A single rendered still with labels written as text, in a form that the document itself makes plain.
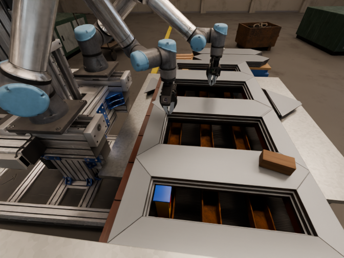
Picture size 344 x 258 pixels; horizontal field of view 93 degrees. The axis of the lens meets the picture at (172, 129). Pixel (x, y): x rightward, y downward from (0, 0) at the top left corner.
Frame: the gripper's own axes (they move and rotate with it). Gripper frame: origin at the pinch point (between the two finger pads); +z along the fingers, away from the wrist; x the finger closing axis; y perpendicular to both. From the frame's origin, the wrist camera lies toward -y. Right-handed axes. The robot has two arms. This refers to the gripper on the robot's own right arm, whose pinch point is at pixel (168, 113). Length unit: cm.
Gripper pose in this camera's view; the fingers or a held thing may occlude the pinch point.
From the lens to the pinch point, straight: 89.1
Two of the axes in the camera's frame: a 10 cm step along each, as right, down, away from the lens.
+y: 1.1, -6.7, 7.3
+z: 0.1, 7.4, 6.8
